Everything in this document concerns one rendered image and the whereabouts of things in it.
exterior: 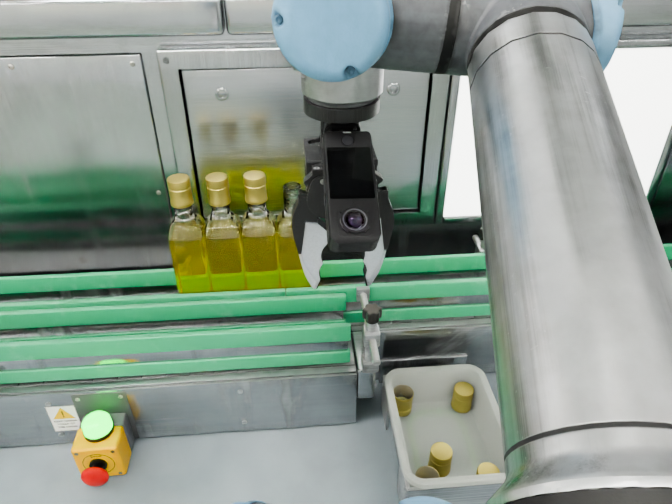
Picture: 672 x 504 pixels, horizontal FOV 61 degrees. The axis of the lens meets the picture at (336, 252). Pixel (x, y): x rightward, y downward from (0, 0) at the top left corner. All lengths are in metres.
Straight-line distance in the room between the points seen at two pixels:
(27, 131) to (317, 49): 0.80
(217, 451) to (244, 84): 0.61
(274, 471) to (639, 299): 0.81
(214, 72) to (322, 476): 0.67
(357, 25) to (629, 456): 0.27
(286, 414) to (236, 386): 0.11
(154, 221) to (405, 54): 0.82
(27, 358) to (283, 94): 0.57
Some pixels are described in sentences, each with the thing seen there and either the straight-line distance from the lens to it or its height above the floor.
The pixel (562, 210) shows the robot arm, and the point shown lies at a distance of 0.25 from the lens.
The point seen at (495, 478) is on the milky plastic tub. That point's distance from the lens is 0.89.
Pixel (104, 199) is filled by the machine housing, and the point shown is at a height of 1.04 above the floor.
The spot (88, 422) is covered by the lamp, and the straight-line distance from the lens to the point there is 0.98.
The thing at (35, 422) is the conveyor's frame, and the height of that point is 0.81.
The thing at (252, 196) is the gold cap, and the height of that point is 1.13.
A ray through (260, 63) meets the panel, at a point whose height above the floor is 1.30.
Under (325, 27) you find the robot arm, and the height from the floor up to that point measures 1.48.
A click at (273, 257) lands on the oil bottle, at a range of 0.93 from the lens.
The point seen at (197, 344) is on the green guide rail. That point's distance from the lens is 0.91.
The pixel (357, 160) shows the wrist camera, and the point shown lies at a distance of 0.52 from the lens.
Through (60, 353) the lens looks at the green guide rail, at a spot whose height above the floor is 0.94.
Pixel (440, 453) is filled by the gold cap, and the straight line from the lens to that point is 0.93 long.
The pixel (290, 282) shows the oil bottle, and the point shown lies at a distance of 0.96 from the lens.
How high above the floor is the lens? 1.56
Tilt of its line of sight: 35 degrees down
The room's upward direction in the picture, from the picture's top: straight up
